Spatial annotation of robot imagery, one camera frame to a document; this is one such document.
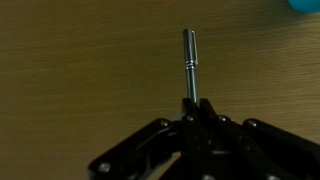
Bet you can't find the silver metal pen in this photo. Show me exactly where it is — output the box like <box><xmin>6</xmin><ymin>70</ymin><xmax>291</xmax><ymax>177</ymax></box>
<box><xmin>182</xmin><ymin>28</ymin><xmax>199</xmax><ymax>104</ymax></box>

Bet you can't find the blue plastic cup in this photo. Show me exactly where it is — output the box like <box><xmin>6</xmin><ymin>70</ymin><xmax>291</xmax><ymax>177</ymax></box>
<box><xmin>287</xmin><ymin>0</ymin><xmax>320</xmax><ymax>15</ymax></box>

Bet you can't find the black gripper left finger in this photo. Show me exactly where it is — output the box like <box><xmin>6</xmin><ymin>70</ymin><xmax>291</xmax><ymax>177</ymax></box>
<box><xmin>87</xmin><ymin>97</ymin><xmax>212</xmax><ymax>180</ymax></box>

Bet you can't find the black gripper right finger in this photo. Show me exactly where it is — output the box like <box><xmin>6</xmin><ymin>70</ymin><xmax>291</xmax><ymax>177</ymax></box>
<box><xmin>199</xmin><ymin>97</ymin><xmax>320</xmax><ymax>180</ymax></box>

